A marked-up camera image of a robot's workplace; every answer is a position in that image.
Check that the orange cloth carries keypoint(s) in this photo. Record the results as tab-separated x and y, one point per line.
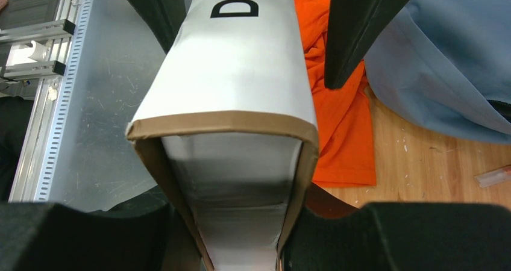
346	142

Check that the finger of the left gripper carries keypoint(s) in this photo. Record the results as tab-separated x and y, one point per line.
353	26
164	18

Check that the blue grey backpack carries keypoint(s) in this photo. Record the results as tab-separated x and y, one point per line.
444	65

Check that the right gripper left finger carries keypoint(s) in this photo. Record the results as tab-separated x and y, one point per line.
49	236

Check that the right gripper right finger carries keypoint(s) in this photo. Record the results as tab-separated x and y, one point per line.
403	236

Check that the red pen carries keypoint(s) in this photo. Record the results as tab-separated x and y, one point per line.
494	177

